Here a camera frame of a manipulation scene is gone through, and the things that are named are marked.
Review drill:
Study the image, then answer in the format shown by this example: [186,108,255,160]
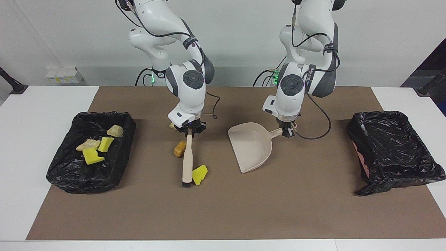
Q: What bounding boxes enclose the right base black cable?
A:
[135,67,154,86]

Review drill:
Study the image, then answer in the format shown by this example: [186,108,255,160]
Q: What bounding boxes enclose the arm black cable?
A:
[291,3,340,140]
[116,0,221,119]

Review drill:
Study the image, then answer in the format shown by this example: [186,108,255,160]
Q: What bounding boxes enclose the base black cable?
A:
[135,67,154,86]
[253,69,279,86]

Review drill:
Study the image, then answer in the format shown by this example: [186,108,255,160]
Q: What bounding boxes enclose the brown bread roll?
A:
[174,140,187,158]

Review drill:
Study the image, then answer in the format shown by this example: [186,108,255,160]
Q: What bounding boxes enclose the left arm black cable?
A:
[291,3,340,140]

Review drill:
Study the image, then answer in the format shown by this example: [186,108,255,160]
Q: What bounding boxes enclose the black stand leg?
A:
[0,66,28,95]
[414,68,446,96]

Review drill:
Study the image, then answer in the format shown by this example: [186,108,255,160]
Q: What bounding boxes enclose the brown table mat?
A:
[26,86,446,240]

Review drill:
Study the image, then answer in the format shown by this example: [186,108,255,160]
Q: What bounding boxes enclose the large yellow sponge piece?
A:
[83,148,105,165]

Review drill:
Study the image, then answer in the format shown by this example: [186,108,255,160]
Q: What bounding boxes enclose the beige hand brush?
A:
[182,134,193,188]

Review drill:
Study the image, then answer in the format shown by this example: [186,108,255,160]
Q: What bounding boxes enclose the left base black cable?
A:
[253,69,279,86]

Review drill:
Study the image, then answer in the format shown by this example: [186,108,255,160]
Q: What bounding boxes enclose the beige plastic dustpan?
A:
[228,121,298,174]

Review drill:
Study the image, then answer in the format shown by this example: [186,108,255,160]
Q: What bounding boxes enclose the white wall socket box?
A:
[45,67,84,84]

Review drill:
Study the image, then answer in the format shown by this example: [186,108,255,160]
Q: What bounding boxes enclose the black bag lined pink bin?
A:
[346,111,446,196]

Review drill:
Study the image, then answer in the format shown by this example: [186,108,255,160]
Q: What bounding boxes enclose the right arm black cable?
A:
[116,0,221,119]

